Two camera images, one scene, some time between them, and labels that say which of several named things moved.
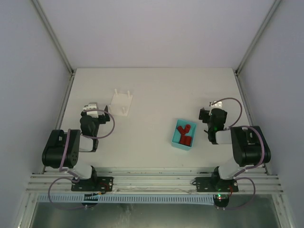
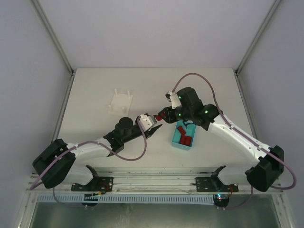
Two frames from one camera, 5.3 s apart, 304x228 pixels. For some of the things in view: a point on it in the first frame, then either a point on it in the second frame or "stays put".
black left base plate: x=96 y=184 stays put
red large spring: x=187 y=128 to x=159 y=118
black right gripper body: x=204 y=115 to x=167 y=115
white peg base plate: x=120 y=103 stays put
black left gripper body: x=102 y=118 to x=147 y=132
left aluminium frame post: x=53 y=36 stays put
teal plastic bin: x=176 y=135 stays put
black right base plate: x=210 y=184 stays put
